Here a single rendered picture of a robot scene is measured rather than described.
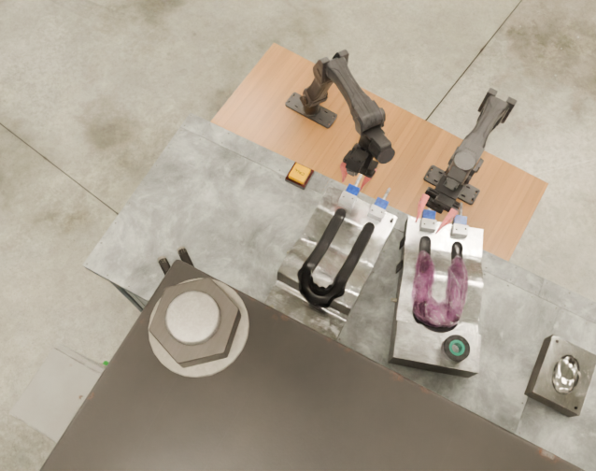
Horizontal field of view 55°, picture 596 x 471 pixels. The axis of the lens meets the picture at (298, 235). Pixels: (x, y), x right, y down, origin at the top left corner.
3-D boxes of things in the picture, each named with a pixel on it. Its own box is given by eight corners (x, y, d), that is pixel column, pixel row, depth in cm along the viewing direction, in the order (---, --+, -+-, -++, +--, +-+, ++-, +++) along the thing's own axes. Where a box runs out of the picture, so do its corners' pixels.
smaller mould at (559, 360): (544, 338, 186) (553, 334, 180) (588, 360, 184) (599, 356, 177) (523, 393, 180) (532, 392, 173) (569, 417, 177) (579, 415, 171)
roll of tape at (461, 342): (442, 334, 175) (445, 332, 172) (468, 339, 175) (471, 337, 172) (439, 360, 172) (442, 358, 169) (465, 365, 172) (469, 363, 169)
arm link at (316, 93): (324, 103, 210) (345, 72, 178) (307, 109, 209) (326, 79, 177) (317, 88, 210) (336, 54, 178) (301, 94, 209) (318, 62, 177)
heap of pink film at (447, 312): (414, 249, 191) (418, 240, 184) (467, 258, 190) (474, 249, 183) (405, 323, 182) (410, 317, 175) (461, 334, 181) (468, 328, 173)
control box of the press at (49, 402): (187, 400, 255) (64, 329, 119) (246, 434, 250) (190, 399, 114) (160, 446, 248) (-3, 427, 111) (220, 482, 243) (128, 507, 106)
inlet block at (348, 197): (353, 175, 201) (355, 168, 196) (366, 181, 200) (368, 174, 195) (337, 205, 197) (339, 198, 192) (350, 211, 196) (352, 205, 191)
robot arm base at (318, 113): (330, 117, 208) (339, 104, 210) (283, 92, 212) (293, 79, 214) (328, 129, 215) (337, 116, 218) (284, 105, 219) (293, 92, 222)
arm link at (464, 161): (475, 177, 152) (494, 143, 156) (447, 162, 154) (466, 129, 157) (463, 194, 163) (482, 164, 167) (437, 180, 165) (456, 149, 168)
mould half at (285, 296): (327, 195, 205) (330, 178, 192) (393, 227, 201) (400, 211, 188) (260, 316, 188) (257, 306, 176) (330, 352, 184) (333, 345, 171)
